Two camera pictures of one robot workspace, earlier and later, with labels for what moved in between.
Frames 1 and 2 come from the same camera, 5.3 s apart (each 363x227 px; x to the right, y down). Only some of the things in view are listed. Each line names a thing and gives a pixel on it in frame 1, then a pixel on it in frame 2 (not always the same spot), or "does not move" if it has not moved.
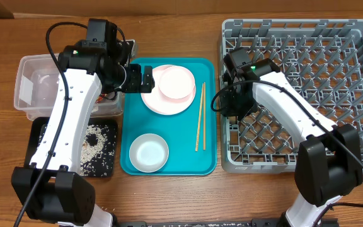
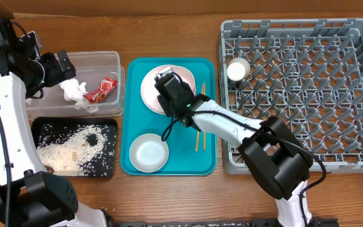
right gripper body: x=232 y=103 to x=169 y=87
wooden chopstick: x=198 y=127 does not move
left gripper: x=135 y=85 to x=58 y=74
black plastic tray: x=99 y=151 does not move
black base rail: x=255 y=222 does not move
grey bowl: x=149 y=152 does not move
